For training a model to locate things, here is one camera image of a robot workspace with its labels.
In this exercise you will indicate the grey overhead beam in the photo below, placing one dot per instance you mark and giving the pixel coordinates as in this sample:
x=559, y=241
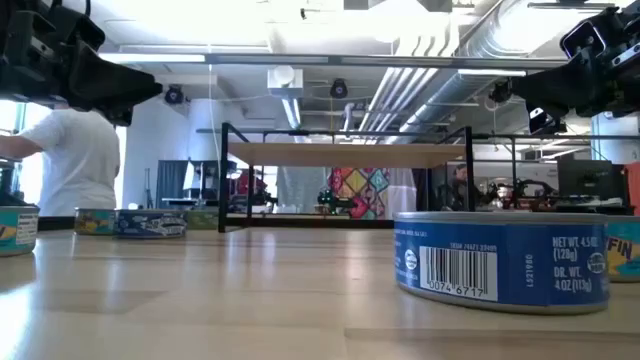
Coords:
x=350, y=60

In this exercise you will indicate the black background robot arm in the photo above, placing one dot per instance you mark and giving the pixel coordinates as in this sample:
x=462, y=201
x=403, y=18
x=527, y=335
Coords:
x=332, y=201
x=530, y=189

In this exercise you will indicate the green label seafood can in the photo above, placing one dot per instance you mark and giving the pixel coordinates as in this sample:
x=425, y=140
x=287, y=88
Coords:
x=202, y=220

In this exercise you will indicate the silver ventilation duct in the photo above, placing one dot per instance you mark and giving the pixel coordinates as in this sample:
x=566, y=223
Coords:
x=450, y=90

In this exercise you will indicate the orange panel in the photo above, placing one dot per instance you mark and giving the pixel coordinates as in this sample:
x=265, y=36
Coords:
x=634, y=187

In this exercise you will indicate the black background rig frame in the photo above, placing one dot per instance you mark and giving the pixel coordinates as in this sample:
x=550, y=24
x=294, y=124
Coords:
x=550, y=136

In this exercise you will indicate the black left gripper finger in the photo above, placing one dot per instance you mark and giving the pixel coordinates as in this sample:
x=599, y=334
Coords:
x=122, y=116
x=110, y=87

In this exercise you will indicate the person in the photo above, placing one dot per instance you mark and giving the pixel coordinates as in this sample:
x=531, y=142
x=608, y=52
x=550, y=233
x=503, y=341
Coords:
x=460, y=182
x=75, y=160

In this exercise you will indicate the grey curtain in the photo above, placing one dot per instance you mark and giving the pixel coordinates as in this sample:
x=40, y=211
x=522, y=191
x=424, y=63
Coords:
x=170, y=182

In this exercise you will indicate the colourful patterned cloth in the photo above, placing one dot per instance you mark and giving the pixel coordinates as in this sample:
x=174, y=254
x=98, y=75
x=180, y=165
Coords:
x=357, y=187

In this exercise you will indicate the black aluminium rig frame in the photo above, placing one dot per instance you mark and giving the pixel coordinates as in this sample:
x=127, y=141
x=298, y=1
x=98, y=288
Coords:
x=300, y=222

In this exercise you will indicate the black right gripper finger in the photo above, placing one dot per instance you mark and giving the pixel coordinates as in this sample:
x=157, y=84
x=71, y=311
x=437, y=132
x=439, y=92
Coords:
x=555, y=90
x=547, y=125

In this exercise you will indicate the white hanging cloth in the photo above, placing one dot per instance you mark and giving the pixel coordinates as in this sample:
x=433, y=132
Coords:
x=402, y=192

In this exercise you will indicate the wooden shelf black metal legs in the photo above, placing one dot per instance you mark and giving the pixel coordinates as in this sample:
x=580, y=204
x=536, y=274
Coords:
x=350, y=156

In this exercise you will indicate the black round ceiling device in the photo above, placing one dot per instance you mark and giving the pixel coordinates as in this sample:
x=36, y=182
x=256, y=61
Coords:
x=174, y=94
x=339, y=88
x=500, y=92

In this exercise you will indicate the bright ceiling light strip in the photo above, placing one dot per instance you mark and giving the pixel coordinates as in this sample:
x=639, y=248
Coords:
x=150, y=58

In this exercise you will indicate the teal label seafood can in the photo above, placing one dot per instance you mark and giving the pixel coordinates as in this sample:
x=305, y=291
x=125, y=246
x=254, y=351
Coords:
x=17, y=230
x=94, y=222
x=625, y=250

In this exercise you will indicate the blue label seafood can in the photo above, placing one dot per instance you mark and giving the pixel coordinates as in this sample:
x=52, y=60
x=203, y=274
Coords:
x=150, y=225
x=500, y=260

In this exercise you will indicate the grey hanging cloth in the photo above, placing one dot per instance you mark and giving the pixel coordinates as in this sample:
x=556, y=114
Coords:
x=300, y=190

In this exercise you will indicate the black monitor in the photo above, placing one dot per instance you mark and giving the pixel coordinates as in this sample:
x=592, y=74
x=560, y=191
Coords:
x=587, y=177

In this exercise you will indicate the black desk equipment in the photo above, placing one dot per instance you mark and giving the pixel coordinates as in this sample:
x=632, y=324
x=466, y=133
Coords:
x=7, y=185

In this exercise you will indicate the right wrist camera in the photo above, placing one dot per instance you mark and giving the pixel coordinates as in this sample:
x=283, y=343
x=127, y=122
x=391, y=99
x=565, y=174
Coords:
x=582, y=39

